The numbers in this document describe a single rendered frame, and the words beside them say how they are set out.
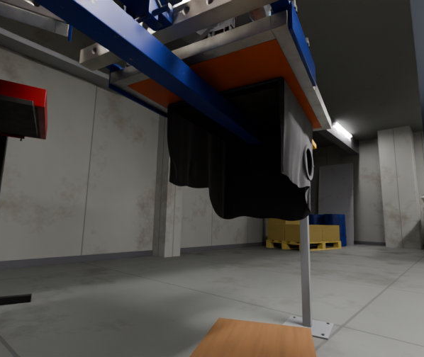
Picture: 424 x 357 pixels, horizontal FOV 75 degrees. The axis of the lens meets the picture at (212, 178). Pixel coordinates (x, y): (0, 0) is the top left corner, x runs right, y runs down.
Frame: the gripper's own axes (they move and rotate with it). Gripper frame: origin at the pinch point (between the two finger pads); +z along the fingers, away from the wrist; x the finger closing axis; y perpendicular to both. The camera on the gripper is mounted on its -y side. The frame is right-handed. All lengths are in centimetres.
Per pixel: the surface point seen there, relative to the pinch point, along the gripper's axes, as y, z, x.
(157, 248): -233, 92, 247
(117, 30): 3.1, 14.4, -43.3
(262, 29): 23.5, 5.1, -18.7
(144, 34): 3.1, 10.8, -36.3
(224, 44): 13.4, 5.6, -18.7
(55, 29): -43, -11, -30
